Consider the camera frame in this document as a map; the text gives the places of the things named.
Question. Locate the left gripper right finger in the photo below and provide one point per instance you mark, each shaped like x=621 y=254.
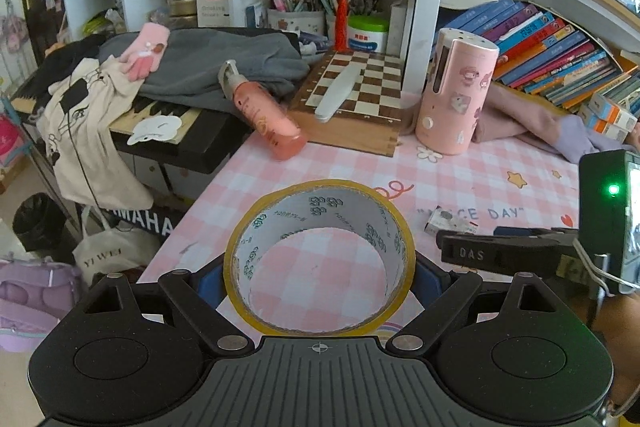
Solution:
x=446 y=298

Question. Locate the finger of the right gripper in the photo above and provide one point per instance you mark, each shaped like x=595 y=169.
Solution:
x=544 y=252

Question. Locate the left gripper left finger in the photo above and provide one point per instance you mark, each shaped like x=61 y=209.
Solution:
x=196 y=296

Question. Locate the yellow tape roll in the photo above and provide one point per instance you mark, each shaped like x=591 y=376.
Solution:
x=328 y=258

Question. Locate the person right hand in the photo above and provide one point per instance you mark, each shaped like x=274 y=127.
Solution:
x=618 y=322

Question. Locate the lower orange white box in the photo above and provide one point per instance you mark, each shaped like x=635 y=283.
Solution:
x=594 y=123

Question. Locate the orange white box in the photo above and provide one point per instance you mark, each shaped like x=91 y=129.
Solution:
x=612 y=113
x=594 y=123

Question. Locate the upper orange white box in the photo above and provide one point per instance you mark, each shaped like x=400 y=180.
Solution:
x=612 y=113

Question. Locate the pink checkered tablecloth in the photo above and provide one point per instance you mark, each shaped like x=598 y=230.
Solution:
x=501 y=183

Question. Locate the small white red box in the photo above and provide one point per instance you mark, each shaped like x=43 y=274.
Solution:
x=444 y=220

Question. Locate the pink purple cloth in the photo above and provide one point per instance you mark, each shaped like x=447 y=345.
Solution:
x=510 y=114

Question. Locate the pink cylindrical container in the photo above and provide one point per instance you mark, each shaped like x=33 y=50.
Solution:
x=455 y=90

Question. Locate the pink pump bottle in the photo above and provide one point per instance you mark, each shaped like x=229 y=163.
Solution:
x=262 y=111

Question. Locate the beige tote bag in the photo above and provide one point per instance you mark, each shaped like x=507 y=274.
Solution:
x=75 y=128

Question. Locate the wooden chess board box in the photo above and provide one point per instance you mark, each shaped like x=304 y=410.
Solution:
x=368 y=119

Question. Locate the grey garment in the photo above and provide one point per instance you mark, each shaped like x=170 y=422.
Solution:
x=188 y=72

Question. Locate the pink glove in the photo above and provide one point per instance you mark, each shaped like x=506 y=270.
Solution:
x=144 y=54

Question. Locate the white comb case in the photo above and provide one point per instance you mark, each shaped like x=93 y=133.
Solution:
x=337 y=93

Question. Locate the green lid white jar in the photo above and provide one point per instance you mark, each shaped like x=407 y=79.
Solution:
x=367 y=33

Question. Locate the pen holder cup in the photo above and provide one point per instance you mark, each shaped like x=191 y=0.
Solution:
x=313 y=22

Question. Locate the red tassel ornament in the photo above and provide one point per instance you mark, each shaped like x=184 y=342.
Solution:
x=340 y=28

